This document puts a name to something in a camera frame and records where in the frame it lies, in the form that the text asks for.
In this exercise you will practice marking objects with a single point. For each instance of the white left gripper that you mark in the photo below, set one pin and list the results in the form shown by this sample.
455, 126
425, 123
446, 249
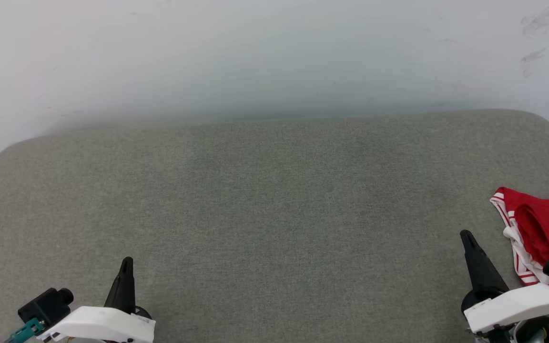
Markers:
103, 326

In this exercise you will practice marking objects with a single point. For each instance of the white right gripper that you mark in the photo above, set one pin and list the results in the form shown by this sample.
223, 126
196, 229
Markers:
517, 305

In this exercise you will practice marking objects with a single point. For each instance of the red and white t-shirt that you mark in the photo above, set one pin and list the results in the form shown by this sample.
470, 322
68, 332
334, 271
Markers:
546, 228

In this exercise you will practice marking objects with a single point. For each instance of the grey fabric sofa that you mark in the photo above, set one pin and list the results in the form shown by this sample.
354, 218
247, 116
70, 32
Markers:
274, 214

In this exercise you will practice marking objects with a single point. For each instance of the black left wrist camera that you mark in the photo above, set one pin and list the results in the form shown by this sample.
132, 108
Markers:
45, 305

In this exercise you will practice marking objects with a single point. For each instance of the teal left camera connector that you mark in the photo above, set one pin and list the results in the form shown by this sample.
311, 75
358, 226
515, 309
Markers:
24, 331

